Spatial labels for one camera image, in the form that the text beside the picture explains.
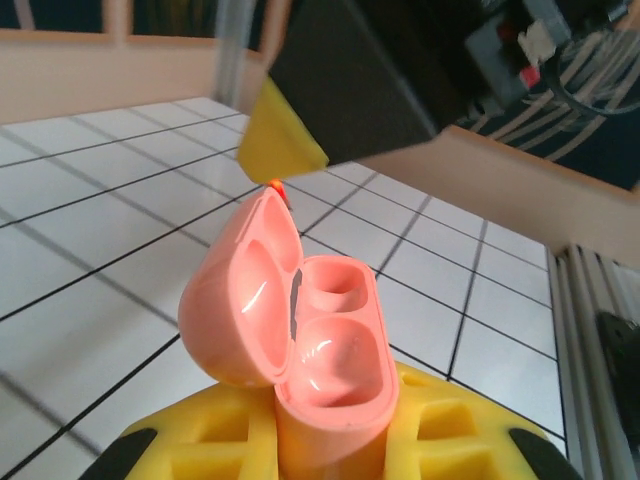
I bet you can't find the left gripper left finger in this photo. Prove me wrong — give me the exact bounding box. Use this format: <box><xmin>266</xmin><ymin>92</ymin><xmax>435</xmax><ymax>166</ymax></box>
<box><xmin>102</xmin><ymin>387</ymin><xmax>279</xmax><ymax>480</ymax></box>

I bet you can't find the flower stems wall panel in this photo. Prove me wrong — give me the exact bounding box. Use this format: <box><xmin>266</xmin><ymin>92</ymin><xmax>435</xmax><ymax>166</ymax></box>
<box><xmin>0</xmin><ymin>0</ymin><xmax>109</xmax><ymax>30</ymax></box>

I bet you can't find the pink earbud charging case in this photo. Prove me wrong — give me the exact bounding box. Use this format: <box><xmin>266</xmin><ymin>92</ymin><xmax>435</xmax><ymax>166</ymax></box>
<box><xmin>178</xmin><ymin>188</ymin><xmax>401</xmax><ymax>480</ymax></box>

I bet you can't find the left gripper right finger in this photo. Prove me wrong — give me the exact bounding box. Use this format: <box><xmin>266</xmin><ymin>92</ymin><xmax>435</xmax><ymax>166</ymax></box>
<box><xmin>384</xmin><ymin>362</ymin><xmax>586</xmax><ymax>480</ymax></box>

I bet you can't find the thin black cable loop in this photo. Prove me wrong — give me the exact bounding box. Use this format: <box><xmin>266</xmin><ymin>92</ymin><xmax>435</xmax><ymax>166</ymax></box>
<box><xmin>544</xmin><ymin>64</ymin><xmax>640</xmax><ymax>119</ymax></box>

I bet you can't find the aluminium side rail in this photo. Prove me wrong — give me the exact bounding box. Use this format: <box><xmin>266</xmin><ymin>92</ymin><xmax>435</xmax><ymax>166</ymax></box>
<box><xmin>547</xmin><ymin>243</ymin><xmax>640</xmax><ymax>480</ymax></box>

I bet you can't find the pale fern fronds wall panel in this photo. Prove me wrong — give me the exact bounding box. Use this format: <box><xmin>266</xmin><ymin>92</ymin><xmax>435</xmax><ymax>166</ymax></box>
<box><xmin>474</xmin><ymin>29</ymin><xmax>640</xmax><ymax>191</ymax></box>

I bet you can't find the aluminium corner post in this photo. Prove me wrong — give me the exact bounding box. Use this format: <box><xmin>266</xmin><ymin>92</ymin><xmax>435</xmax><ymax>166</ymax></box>
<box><xmin>214</xmin><ymin>0</ymin><xmax>247</xmax><ymax>109</ymax></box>

